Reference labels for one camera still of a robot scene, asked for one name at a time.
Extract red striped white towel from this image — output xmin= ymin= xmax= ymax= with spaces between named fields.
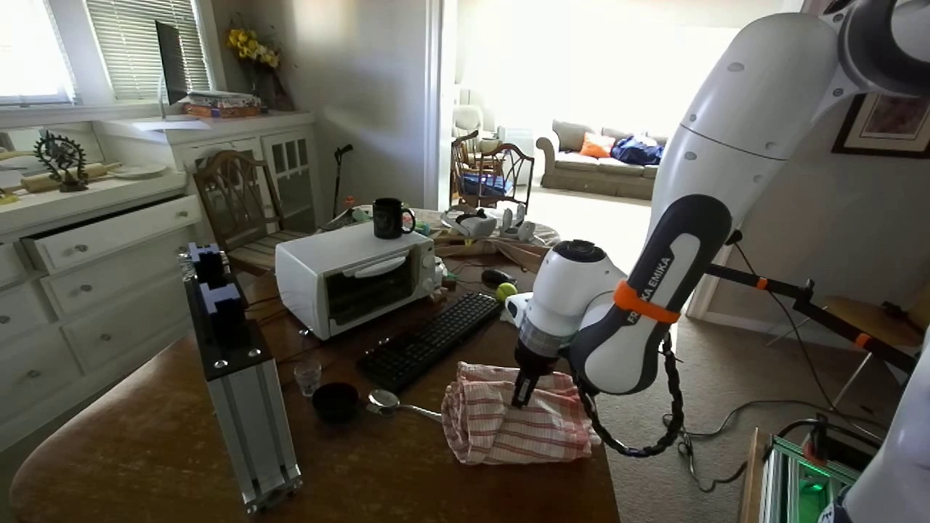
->
xmin=438 ymin=359 xmax=604 ymax=471

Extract green-lit device box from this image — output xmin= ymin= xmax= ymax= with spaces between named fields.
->
xmin=759 ymin=414 xmax=887 ymax=523

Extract wooden side table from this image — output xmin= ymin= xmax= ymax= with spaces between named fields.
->
xmin=823 ymin=294 xmax=926 ymax=414

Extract black metal ornament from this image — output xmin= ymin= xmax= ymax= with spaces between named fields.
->
xmin=31 ymin=128 xmax=89 ymax=193

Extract black floor cable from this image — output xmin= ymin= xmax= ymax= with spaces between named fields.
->
xmin=675 ymin=398 xmax=779 ymax=497

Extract grey sofa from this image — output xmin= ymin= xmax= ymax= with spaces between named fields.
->
xmin=532 ymin=118 xmax=672 ymax=202

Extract wooden armchair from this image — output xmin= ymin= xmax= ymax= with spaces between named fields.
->
xmin=447 ymin=128 xmax=538 ymax=224

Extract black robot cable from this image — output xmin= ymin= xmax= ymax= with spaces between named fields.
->
xmin=577 ymin=324 xmax=689 ymax=462

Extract black rod with orange bands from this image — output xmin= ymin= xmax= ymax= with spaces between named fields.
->
xmin=715 ymin=257 xmax=920 ymax=375

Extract white glazed cabinet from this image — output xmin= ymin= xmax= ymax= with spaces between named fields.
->
xmin=96 ymin=111 xmax=322 ymax=234

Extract black mug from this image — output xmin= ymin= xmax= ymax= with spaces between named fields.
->
xmin=373 ymin=193 xmax=418 ymax=240

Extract wooden board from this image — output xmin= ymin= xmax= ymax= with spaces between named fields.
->
xmin=17 ymin=159 xmax=117 ymax=193

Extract stack of colourful books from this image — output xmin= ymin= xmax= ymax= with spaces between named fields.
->
xmin=168 ymin=87 xmax=271 ymax=121

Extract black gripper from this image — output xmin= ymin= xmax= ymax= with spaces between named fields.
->
xmin=509 ymin=340 xmax=563 ymax=408

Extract metal spoon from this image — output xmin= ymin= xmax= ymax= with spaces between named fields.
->
xmin=364 ymin=385 xmax=447 ymax=421

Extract blue cushion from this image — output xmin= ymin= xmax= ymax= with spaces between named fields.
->
xmin=611 ymin=129 xmax=668 ymax=167

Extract white bowl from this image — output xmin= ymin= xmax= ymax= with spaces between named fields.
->
xmin=452 ymin=212 xmax=499 ymax=244

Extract yellow flower bouquet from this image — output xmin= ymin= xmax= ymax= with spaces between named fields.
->
xmin=223 ymin=23 xmax=296 ymax=112

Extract small clear glass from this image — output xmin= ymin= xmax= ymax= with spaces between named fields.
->
xmin=290 ymin=356 xmax=325 ymax=400

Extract black computer keyboard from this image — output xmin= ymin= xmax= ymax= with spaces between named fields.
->
xmin=358 ymin=289 xmax=505 ymax=394

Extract orange cushion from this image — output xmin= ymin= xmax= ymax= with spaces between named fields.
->
xmin=577 ymin=129 xmax=615 ymax=161

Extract carved wooden chair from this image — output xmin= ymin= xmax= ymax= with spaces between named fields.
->
xmin=189 ymin=148 xmax=294 ymax=276

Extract framed wall picture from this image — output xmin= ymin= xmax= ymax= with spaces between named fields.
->
xmin=832 ymin=90 xmax=930 ymax=159

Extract white drawer dresser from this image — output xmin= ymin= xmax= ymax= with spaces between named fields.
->
xmin=0 ymin=172 xmax=213 ymax=459

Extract white toaster oven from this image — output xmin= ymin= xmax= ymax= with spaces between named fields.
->
xmin=274 ymin=218 xmax=438 ymax=343

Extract aluminium extrusion stand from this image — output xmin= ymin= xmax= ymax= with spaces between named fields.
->
xmin=178 ymin=240 xmax=304 ymax=516

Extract small black cup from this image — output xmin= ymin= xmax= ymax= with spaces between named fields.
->
xmin=312 ymin=379 xmax=364 ymax=426

